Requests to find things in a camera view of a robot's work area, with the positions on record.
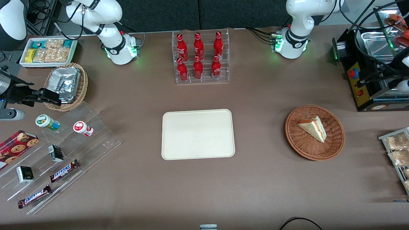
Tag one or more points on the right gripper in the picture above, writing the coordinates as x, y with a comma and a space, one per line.
17, 92

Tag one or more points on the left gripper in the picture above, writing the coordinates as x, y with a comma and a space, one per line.
385, 72

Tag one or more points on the triangular sandwich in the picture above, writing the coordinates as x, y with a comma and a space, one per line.
314, 129

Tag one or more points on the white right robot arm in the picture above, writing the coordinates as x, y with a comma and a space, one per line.
119, 48

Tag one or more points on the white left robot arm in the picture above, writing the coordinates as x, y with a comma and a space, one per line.
292, 44

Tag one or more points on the light wicker basket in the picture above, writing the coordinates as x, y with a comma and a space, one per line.
83, 86

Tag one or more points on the white rectangular snack tray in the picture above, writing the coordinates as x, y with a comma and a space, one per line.
75, 52

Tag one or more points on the brown wicker basket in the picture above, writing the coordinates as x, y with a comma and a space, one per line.
306, 147

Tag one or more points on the cream plastic tray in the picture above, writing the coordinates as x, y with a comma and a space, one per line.
198, 134

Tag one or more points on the black food warmer case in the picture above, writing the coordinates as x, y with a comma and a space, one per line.
359, 95

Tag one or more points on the green lid cup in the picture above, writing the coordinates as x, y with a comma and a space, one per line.
44, 121

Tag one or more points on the silver foil packets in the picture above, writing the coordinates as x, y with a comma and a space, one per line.
65, 83

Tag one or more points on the stainless steel pan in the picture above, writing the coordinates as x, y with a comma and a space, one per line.
377, 44

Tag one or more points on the clear granola snack bag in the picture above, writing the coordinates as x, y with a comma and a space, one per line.
54, 43
40, 55
58, 54

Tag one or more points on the yellow snack pack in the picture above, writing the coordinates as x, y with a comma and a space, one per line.
30, 56

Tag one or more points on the orange hot snack food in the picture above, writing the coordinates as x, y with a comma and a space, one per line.
403, 41

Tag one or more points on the red lid cup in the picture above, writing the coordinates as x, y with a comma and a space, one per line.
80, 127

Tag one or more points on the red tartan cookie box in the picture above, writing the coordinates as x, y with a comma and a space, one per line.
17, 148

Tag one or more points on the teal snack pack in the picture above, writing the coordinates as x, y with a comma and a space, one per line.
67, 43
38, 44

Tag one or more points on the small black carton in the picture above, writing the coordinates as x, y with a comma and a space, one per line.
25, 174
56, 153

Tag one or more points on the clear nut snack bag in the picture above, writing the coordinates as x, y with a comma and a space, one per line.
399, 158
396, 142
406, 186
406, 173

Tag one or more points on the clear acrylic stepped display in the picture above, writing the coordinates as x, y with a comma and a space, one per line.
96, 140

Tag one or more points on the Snickers chocolate bar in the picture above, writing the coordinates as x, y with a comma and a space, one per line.
34, 196
64, 171

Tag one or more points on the thin blue object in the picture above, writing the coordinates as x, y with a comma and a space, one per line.
402, 201

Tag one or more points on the red cola bottle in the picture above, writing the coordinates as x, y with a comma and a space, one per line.
218, 46
182, 48
182, 71
216, 68
198, 47
198, 69

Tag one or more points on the clear acrylic bottle rack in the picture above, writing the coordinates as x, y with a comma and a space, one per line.
206, 30

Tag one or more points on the grey cylindrical object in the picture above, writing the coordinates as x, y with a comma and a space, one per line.
208, 227

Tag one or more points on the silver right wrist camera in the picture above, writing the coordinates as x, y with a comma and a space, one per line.
11, 114

